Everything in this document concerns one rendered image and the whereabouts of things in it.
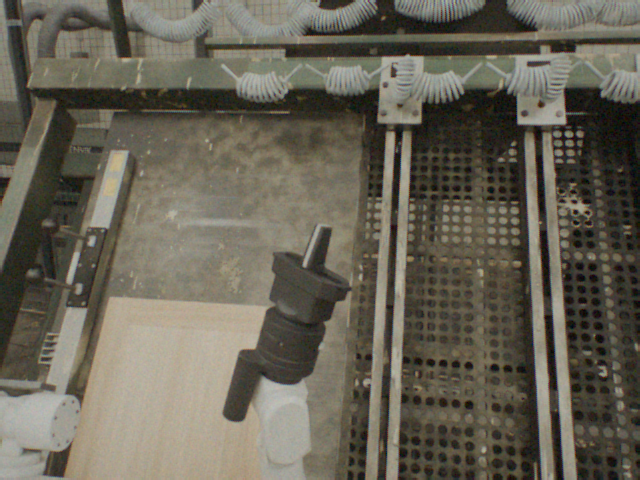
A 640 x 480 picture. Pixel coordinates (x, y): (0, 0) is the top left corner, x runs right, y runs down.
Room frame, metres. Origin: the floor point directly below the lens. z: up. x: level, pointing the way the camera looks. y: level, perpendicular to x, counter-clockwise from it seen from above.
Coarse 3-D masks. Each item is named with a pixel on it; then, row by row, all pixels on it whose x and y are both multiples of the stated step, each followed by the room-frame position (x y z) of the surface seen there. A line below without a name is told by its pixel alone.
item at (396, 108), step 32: (384, 64) 1.40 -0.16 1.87; (416, 64) 1.38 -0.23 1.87; (384, 96) 1.34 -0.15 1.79; (384, 192) 1.22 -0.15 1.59; (384, 224) 1.17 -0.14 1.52; (384, 256) 1.13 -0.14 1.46; (384, 288) 1.08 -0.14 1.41; (384, 320) 1.05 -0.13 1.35; (384, 352) 1.03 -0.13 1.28; (384, 384) 0.97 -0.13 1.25; (384, 416) 0.95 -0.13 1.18; (384, 448) 0.92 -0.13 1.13
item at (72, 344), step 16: (128, 160) 1.41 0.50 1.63; (112, 176) 1.38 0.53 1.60; (128, 176) 1.41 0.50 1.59; (96, 208) 1.33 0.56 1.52; (112, 208) 1.32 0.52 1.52; (96, 224) 1.30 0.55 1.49; (112, 224) 1.31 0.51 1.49; (112, 240) 1.30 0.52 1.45; (96, 272) 1.22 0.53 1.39; (96, 288) 1.21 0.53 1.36; (96, 304) 1.20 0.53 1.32; (64, 320) 1.16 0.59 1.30; (80, 320) 1.15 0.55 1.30; (64, 336) 1.13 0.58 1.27; (80, 336) 1.13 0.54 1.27; (64, 352) 1.11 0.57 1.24; (80, 352) 1.12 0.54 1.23; (64, 368) 1.09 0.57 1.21; (80, 368) 1.12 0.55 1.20; (64, 384) 1.07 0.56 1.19; (48, 464) 0.98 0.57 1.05
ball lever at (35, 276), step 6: (30, 270) 1.12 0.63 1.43; (36, 270) 1.12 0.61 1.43; (30, 276) 1.11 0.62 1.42; (36, 276) 1.11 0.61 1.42; (42, 276) 1.12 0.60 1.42; (30, 282) 1.11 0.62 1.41; (36, 282) 1.11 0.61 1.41; (42, 282) 1.12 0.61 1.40; (48, 282) 1.14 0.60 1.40; (54, 282) 1.15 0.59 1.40; (60, 282) 1.16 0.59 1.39; (72, 288) 1.17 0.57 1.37; (78, 288) 1.18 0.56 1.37; (78, 294) 1.17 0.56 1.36
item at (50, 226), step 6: (48, 222) 1.18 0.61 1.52; (54, 222) 1.19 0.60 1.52; (42, 228) 1.18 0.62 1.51; (48, 228) 1.18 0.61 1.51; (54, 228) 1.19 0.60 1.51; (60, 228) 1.20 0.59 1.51; (72, 234) 1.23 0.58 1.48; (78, 234) 1.24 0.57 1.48; (84, 240) 1.24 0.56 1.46; (90, 240) 1.25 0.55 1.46; (96, 240) 1.26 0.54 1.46; (90, 246) 1.25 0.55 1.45
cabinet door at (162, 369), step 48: (144, 336) 1.13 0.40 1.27; (192, 336) 1.12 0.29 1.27; (240, 336) 1.11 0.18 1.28; (96, 384) 1.08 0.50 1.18; (144, 384) 1.07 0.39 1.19; (192, 384) 1.05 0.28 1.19; (96, 432) 1.01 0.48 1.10; (144, 432) 1.00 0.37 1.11; (192, 432) 0.99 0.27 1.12; (240, 432) 0.98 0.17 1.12
